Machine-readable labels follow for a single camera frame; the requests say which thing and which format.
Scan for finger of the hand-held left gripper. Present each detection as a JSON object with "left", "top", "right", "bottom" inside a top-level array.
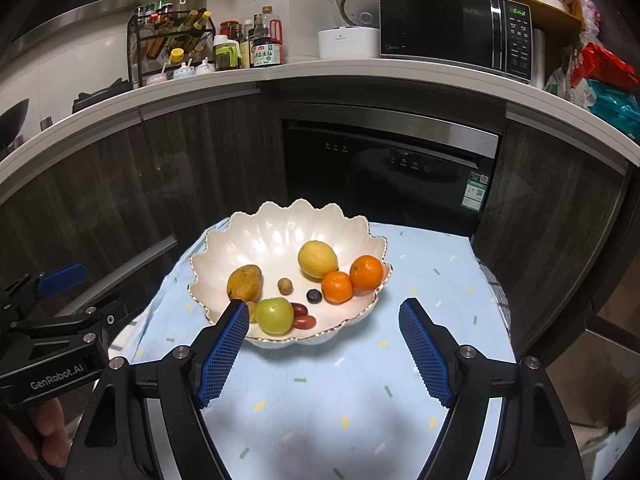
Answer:
[
  {"left": 15, "top": 290, "right": 151, "bottom": 346},
  {"left": 0, "top": 262, "right": 86, "bottom": 311}
]

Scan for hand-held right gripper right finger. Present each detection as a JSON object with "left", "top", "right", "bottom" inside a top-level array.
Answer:
[{"left": 398, "top": 297, "right": 586, "bottom": 480}]

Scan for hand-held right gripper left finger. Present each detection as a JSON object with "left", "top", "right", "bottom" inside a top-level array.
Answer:
[{"left": 70, "top": 299, "right": 251, "bottom": 480}]

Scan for green apple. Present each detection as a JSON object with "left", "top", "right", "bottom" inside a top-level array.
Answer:
[{"left": 256, "top": 297, "right": 295, "bottom": 336}]

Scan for yellow mango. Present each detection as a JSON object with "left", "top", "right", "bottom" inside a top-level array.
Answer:
[{"left": 226, "top": 265, "right": 263, "bottom": 302}]

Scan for orange tangerine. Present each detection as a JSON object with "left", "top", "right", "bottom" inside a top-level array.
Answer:
[
  {"left": 349, "top": 255, "right": 384, "bottom": 291},
  {"left": 321, "top": 271, "right": 354, "bottom": 304}
]

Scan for large yellow lemon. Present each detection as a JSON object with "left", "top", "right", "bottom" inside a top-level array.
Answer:
[{"left": 297, "top": 241, "right": 340, "bottom": 280}]

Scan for white scalloped bowl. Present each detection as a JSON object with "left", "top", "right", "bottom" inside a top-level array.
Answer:
[{"left": 188, "top": 199, "right": 390, "bottom": 350}]

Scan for person's left hand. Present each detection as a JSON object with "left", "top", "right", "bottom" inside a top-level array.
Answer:
[{"left": 30, "top": 400, "right": 68, "bottom": 466}]

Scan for plaid cloth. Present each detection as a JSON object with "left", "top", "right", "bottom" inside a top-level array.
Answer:
[{"left": 477, "top": 257, "right": 513, "bottom": 341}]

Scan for light blue patterned tablecloth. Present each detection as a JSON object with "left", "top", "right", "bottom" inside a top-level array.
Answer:
[{"left": 107, "top": 215, "right": 518, "bottom": 480}]

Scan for dark wood cabinet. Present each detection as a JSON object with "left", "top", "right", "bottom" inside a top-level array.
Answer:
[
  {"left": 0, "top": 92, "right": 288, "bottom": 341},
  {"left": 470, "top": 110, "right": 628, "bottom": 361}
]

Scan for black wok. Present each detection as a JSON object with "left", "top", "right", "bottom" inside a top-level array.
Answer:
[{"left": 0, "top": 100, "right": 30, "bottom": 146}]

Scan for built-in black oven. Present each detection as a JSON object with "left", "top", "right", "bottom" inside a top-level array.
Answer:
[{"left": 280, "top": 102, "right": 502, "bottom": 238}]

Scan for dark bundle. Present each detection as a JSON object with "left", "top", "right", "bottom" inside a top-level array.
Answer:
[{"left": 72, "top": 77, "right": 133, "bottom": 113}]

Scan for white box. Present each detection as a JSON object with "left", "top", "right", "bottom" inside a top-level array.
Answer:
[{"left": 570, "top": 410, "right": 636, "bottom": 480}]

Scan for white kitchen countertop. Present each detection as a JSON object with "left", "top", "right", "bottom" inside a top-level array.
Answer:
[{"left": 0, "top": 57, "right": 640, "bottom": 176}]

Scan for dark soy sauce bottle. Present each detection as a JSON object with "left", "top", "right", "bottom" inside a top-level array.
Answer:
[{"left": 251, "top": 6, "right": 281, "bottom": 68}]

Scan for white box appliance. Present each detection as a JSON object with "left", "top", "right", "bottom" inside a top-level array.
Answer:
[{"left": 318, "top": 26, "right": 381, "bottom": 60}]

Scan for black microwave oven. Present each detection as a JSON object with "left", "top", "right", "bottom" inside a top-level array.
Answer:
[{"left": 378, "top": 0, "right": 533, "bottom": 83}]

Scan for red plastic bag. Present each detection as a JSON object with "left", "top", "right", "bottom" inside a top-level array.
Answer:
[{"left": 570, "top": 42, "right": 640, "bottom": 92}]

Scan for white rice cooker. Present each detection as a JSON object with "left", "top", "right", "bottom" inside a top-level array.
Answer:
[{"left": 332, "top": 0, "right": 382, "bottom": 28}]

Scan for white dish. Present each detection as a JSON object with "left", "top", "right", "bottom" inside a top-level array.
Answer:
[{"left": 520, "top": 0, "right": 571, "bottom": 13}]

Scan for pink plastic bags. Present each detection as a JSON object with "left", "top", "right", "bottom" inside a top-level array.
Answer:
[{"left": 575, "top": 0, "right": 601, "bottom": 46}]

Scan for black wire spice rack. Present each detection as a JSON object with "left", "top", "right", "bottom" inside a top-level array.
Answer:
[{"left": 127, "top": 9, "right": 216, "bottom": 88}]

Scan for green-handled oil jug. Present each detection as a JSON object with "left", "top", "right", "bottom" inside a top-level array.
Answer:
[{"left": 213, "top": 35, "right": 240, "bottom": 72}]

